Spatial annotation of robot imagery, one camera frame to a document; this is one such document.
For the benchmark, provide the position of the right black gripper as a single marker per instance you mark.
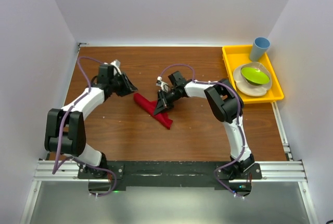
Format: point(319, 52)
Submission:
point(163, 104)

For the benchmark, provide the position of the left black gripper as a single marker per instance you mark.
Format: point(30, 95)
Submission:
point(128, 88)

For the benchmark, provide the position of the red cloth napkin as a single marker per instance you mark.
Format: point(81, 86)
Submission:
point(149, 107)

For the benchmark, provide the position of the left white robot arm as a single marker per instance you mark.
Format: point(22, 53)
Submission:
point(65, 129)

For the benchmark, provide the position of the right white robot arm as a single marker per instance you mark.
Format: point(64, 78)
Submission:
point(226, 107)

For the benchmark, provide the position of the white plate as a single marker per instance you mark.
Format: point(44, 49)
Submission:
point(247, 88)

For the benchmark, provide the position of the yellow plastic tray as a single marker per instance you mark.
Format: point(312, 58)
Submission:
point(236, 55)

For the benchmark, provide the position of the green bowl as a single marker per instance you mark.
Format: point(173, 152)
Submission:
point(254, 76)

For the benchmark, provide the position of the blue plastic cup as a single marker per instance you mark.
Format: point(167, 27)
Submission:
point(259, 47)

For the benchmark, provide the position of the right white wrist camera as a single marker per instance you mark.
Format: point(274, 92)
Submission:
point(163, 86)

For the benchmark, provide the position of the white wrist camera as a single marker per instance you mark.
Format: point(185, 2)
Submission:
point(116, 66)
point(163, 86)

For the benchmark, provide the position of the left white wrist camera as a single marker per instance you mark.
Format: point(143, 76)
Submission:
point(116, 66)

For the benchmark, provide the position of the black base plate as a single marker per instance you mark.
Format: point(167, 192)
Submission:
point(183, 174)

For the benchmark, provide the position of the aluminium frame rail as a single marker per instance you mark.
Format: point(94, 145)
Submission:
point(289, 171)

